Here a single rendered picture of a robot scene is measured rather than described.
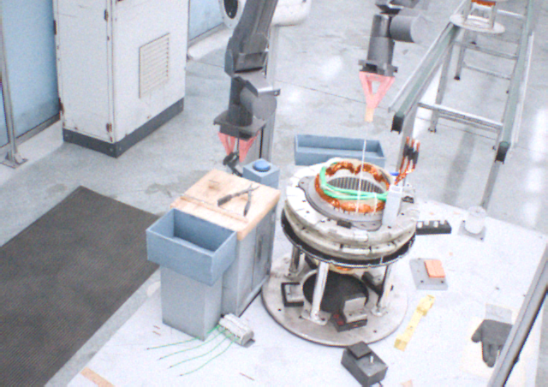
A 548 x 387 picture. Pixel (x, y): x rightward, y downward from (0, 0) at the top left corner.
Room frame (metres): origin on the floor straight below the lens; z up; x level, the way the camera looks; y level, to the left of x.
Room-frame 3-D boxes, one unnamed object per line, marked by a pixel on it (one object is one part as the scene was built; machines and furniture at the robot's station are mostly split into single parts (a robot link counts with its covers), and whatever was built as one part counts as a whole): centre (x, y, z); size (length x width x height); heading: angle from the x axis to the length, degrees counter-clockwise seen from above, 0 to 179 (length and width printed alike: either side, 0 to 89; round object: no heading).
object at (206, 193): (1.24, 0.10, 1.05); 0.20 x 0.19 x 0.02; 156
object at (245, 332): (1.07, 0.05, 0.80); 0.10 x 0.05 x 0.04; 53
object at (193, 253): (1.10, 0.16, 0.92); 0.17 x 0.11 x 0.28; 66
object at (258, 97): (1.21, 0.05, 1.38); 0.11 x 0.09 x 0.12; 32
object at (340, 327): (1.13, -0.23, 0.81); 0.08 x 0.05 x 0.02; 113
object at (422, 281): (1.36, -0.47, 0.79); 0.12 x 0.09 x 0.02; 4
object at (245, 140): (1.25, 0.08, 1.21); 0.07 x 0.07 x 0.09; 68
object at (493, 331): (1.13, -0.63, 0.79); 0.24 x 0.13 x 0.02; 159
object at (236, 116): (1.25, 0.08, 1.28); 0.10 x 0.07 x 0.07; 68
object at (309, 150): (1.55, -0.18, 0.92); 0.25 x 0.11 x 0.28; 93
